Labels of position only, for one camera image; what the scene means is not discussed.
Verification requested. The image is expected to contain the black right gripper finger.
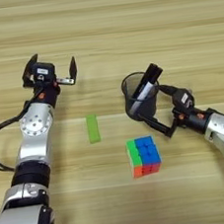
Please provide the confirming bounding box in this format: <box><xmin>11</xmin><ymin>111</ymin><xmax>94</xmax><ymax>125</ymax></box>
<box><xmin>138</xmin><ymin>108</ymin><xmax>183</xmax><ymax>142</ymax></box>
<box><xmin>158</xmin><ymin>82</ymin><xmax>185</xmax><ymax>101</ymax></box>

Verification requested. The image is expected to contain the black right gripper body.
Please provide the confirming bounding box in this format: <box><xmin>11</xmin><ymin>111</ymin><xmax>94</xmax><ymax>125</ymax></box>
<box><xmin>170</xmin><ymin>100</ymin><xmax>218</xmax><ymax>139</ymax></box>

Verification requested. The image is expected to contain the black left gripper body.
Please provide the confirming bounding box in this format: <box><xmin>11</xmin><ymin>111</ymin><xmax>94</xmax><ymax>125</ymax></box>
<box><xmin>30</xmin><ymin>78</ymin><xmax>64</xmax><ymax>112</ymax></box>

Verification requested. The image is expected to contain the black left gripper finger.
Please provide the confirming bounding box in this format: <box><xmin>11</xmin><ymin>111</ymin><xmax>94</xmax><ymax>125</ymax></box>
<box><xmin>53</xmin><ymin>56</ymin><xmax>80</xmax><ymax>88</ymax></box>
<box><xmin>19</xmin><ymin>52</ymin><xmax>43</xmax><ymax>89</ymax></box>

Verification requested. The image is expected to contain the black mesh pen cup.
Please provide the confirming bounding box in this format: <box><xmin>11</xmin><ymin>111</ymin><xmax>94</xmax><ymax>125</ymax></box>
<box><xmin>119</xmin><ymin>69</ymin><xmax>165</xmax><ymax>123</ymax></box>

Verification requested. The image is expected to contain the multicoloured puzzle cube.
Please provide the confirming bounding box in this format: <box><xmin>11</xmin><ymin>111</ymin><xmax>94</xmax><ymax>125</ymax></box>
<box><xmin>124</xmin><ymin>134</ymin><xmax>165</xmax><ymax>180</ymax></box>

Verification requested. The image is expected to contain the green rectangular block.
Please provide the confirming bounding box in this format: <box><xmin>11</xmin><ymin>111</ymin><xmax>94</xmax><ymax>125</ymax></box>
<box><xmin>85</xmin><ymin>112</ymin><xmax>103</xmax><ymax>145</ymax></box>

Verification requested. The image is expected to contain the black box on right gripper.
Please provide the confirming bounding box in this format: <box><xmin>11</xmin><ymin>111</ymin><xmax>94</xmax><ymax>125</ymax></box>
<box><xmin>170</xmin><ymin>86</ymin><xmax>197</xmax><ymax>112</ymax></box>

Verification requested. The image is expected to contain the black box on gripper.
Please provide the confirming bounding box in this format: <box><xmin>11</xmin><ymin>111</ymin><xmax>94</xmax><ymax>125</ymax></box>
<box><xmin>170</xmin><ymin>86</ymin><xmax>197</xmax><ymax>112</ymax></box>
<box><xmin>32</xmin><ymin>59</ymin><xmax>57</xmax><ymax>85</ymax></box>

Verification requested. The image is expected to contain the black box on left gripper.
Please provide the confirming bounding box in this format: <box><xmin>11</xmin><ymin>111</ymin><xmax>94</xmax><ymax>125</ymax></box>
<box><xmin>32</xmin><ymin>59</ymin><xmax>57</xmax><ymax>85</ymax></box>

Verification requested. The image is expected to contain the black and white marker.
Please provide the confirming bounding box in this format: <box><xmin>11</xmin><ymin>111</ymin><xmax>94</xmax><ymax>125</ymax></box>
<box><xmin>124</xmin><ymin>61</ymin><xmax>168</xmax><ymax>113</ymax></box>

